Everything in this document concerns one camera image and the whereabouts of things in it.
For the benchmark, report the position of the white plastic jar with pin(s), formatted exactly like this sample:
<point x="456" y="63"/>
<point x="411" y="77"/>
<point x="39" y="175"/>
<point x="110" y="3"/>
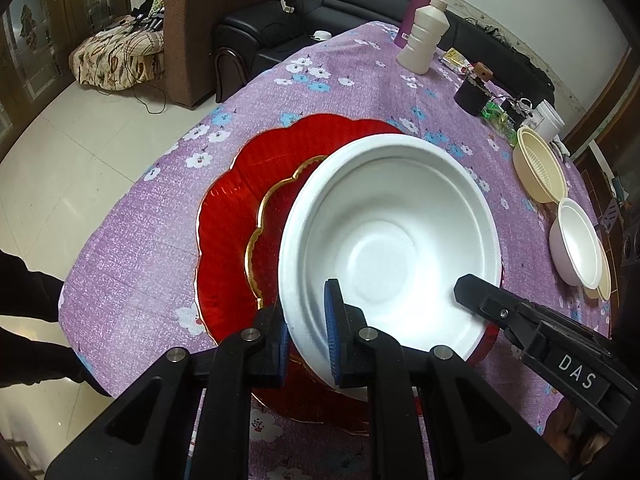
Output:
<point x="550" y="120"/>

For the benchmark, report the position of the small black electronic device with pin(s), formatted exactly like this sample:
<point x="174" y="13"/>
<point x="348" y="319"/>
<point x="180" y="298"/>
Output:
<point x="515" y="110"/>

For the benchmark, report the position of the floral patterned blanket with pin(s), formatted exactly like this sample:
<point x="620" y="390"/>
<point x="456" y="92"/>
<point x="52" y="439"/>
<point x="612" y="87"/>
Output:
<point x="115" y="60"/>

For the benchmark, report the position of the person's right hand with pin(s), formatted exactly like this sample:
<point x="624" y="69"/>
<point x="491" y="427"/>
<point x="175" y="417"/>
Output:
<point x="570" y="430"/>

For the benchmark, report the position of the green snack packet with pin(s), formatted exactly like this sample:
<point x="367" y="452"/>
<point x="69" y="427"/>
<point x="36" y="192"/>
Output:
<point x="497" y="120"/>

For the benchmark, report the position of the brown armchair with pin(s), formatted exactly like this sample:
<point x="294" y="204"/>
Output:
<point x="200" y="35"/>

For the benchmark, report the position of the wooden glass-door cabinet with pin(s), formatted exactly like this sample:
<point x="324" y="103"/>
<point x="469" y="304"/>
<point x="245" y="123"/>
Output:
<point x="50" y="35"/>

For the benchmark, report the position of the dark brown bag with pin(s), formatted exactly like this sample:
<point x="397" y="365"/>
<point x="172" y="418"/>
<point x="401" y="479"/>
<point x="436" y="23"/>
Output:
<point x="230" y="75"/>

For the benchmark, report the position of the large red plate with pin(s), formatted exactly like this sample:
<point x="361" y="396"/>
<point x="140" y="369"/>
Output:
<point x="225" y="210"/>

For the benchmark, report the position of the person's dark clothing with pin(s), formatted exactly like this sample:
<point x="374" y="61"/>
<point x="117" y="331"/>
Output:
<point x="30" y="285"/>

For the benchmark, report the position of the gold-rimmed red plate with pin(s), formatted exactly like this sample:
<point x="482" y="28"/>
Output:
<point x="270" y="260"/>

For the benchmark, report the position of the yellow snack packet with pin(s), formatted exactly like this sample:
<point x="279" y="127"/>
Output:
<point x="457" y="60"/>

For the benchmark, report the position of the grey phone stand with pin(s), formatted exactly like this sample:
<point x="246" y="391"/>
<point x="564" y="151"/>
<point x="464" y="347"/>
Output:
<point x="611" y="215"/>

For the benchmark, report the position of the small white foam bowl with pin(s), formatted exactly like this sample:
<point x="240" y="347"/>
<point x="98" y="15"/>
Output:
<point x="575" y="240"/>

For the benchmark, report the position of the large white foam bowl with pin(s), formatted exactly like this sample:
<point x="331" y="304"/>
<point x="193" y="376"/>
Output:
<point x="390" y="220"/>

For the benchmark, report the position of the white plastic bottle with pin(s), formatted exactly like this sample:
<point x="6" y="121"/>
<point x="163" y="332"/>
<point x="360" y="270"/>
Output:
<point x="420" y="45"/>

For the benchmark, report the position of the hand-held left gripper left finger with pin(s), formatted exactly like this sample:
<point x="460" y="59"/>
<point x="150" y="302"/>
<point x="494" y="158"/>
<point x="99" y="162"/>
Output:
<point x="283" y="347"/>

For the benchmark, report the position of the black bottle with wooden cap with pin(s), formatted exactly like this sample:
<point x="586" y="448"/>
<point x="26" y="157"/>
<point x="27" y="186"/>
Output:
<point x="470" y="97"/>

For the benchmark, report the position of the white power adapter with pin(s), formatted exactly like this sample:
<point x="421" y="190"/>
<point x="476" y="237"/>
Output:
<point x="288" y="5"/>

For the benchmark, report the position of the beige plastic bowl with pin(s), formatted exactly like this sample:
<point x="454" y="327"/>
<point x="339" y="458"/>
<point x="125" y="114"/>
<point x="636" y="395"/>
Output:
<point x="605" y="285"/>
<point x="540" y="165"/>

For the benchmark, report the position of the small white lid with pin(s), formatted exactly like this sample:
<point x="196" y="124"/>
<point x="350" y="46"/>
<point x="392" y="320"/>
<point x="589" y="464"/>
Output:
<point x="321" y="36"/>

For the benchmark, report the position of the purple thermos bottle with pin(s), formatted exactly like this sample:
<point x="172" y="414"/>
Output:
<point x="420" y="0"/>

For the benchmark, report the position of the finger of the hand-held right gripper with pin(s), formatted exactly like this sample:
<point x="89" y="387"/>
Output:
<point x="487" y="302"/>

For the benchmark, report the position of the purple floral tablecloth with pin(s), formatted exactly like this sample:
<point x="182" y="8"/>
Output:
<point x="350" y="90"/>

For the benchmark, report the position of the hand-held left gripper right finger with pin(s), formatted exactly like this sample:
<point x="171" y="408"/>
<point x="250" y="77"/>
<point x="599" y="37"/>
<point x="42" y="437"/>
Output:
<point x="331" y="330"/>

